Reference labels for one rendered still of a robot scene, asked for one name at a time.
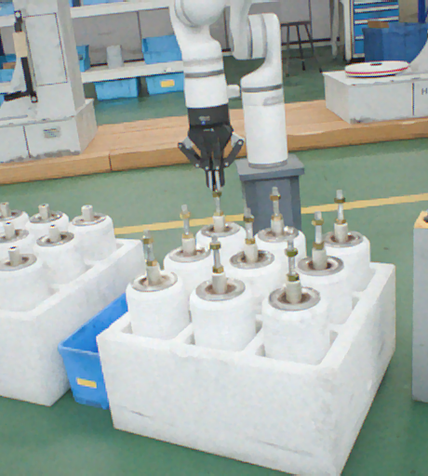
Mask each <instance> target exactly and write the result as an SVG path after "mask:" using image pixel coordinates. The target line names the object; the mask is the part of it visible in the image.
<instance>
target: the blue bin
mask: <svg viewBox="0 0 428 476"><path fill-rule="evenodd" d="M128 312H129V309H128V303H127V297H126V292H124V293H123V294H122V295H120V296H119V297H117V298H116V299H115V300H114V301H112V302H111V303H110V304H108V305H107V306H106V308H105V309H103V310H102V311H99V312H98V313H97V314H95V315H94V316H93V317H92V318H90V319H89V320H88V321H86V322H85V323H84V324H82V325H81V326H80V327H78V328H77V329H76V330H75V331H73V332H72V333H71V334H70V335H69V336H67V337H66V338H65V339H64V340H63V341H61V342H60V343H59V344H58V346H57V349H58V353H59V354H60V355H61V357H62V358H63V361H64V365H65V369H66V372H67V376H68V378H69V382H70V386H71V389H72V394H73V397H74V401H75V402H76V403H82V404H86V405H91V406H95V407H99V408H103V409H107V410H111V406H110V404H109V400H108V395H107V390H106V386H105V380H104V375H103V371H102V365H101V360H100V351H99V346H98V341H97V340H96V337H98V336H99V335H100V334H101V333H102V332H104V331H105V329H107V328H109V327H110V325H111V324H113V323H114V322H115V321H117V320H118V319H119V318H120V317H122V316H123V315H124V314H126V313H128Z"/></svg>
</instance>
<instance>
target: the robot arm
mask: <svg viewBox="0 0 428 476"><path fill-rule="evenodd" d="M251 1H252V0H232V3H231V23H230V46H231V50H232V52H233V55H234V56H235V57H236V58H237V59H239V60H247V59H255V58H263V57H265V62H264V64H263V65H262V66H261V67H260V68H259V69H258V70H257V71H256V72H254V73H252V74H249V75H246V76H245V77H243V78H242V79H241V90H242V91H241V93H242V104H243V114H244V126H245V136H246V137H239V136H238V135H236V134H235V133H234V129H233V127H232V125H231V118H230V109H229V100H228V99H229V98H236V96H239V95H240V93H239V86H237V85H230V86H227V85H226V83H225V79H224V73H223V65H222V54H221V45H220V44H219V42H217V41H216V40H214V39H212V38H211V36H210V33H209V30H208V25H211V24H213V23H215V22H216V21H217V20H218V19H219V17H220V16H221V13H222V11H223V10H224V7H225V4H226V0H170V1H169V15H170V20H171V24H172V27H173V30H174V33H175V35H176V39H177V42H178V44H179V47H180V48H181V51H182V57H183V68H184V76H185V97H186V104H187V112H188V120H189V131H188V137H186V138H184V139H183V140H181V141H180V142H179V143H178V144H177V145H178V148H179V150H180V151H181V152H182V153H183V154H184V155H185V157H186V158H187V159H189V160H190V161H191V162H192V163H193V165H194V166H195V167H197V169H198V167H200V169H203V170H204V171H205V175H206V185H207V187H210V191H211V192H214V185H215V184H216V187H217V192H219V191H221V190H222V187H223V185H224V183H225V179H224V172H223V168H224V167H226V166H227V167H228V166H230V165H231V163H232V162H233V161H234V159H235V157H236V156H237V155H238V154H239V152H240V150H241V149H242V146H243V145H244V143H245V142H246V146H247V158H248V165H249V166H250V167H254V169H271V168H277V167H281V165H286V164H287V163H288V152H287V138H286V124H285V109H284V96H283V81H282V61H281V28H280V27H281V26H280V23H279V22H278V19H277V17H276V16H275V15H274V14H263V13H262V15H259V14H253V15H248V14H247V13H248V9H249V6H250V4H251ZM230 139H232V140H233V141H232V145H233V146H234V148H233V149H232V151H231V153H230V154H229V156H228V157H227V159H224V160H223V154H224V152H223V150H224V148H225V146H227V145H226V144H228V143H229V141H230ZM192 142H193V143H194V145H195V146H196V148H197V149H198V150H199V151H200V153H201V157H200V156H199V155H198V153H197V152H196V151H195V150H194V149H193V144H192ZM212 155H213V157H212ZM213 158H214V163H213ZM214 165H215V169H214V167H213V166H214ZM215 170H216V171H215Z"/></svg>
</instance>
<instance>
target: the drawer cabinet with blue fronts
mask: <svg viewBox="0 0 428 476"><path fill-rule="evenodd" d="M338 16H339V17H340V42H342V43H344V17H343V3H341V2H340V1H339V0H338ZM367 20H380V21H381V23H389V24H396V23H400V0H350V32H351V59H350V60H349V62H352V63H359V62H365V45H364V38H363V33H361V27H362V28H363V26H364V27H368V22H367ZM341 55H343V60H346V61H347V59H345V47H341Z"/></svg>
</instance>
